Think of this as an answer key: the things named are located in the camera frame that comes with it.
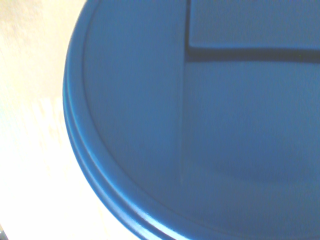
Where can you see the blue plastic plate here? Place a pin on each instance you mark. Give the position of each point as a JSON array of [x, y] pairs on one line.
[[200, 130]]

